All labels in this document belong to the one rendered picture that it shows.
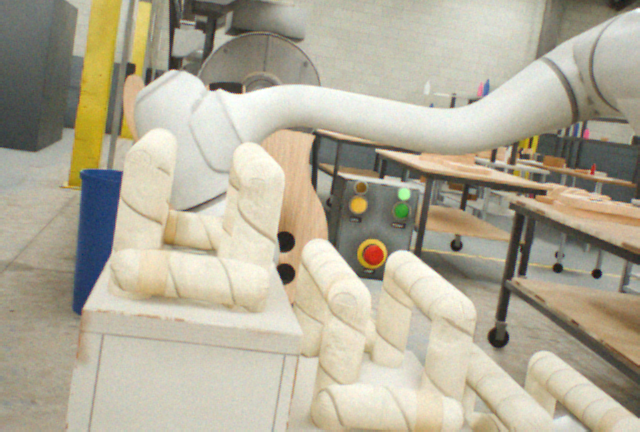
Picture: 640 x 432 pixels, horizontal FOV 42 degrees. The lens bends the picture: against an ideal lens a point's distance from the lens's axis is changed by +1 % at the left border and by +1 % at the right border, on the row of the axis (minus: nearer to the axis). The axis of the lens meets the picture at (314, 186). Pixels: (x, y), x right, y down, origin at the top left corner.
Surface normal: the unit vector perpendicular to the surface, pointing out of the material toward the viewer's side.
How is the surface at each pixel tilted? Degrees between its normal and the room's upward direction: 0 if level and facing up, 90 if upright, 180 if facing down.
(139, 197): 90
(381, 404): 62
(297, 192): 89
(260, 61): 82
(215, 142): 87
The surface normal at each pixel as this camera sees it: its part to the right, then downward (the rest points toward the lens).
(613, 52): -0.98, -0.15
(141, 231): 0.30, 0.14
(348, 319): 0.00, 0.10
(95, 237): -0.40, 0.09
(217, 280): 0.16, -0.05
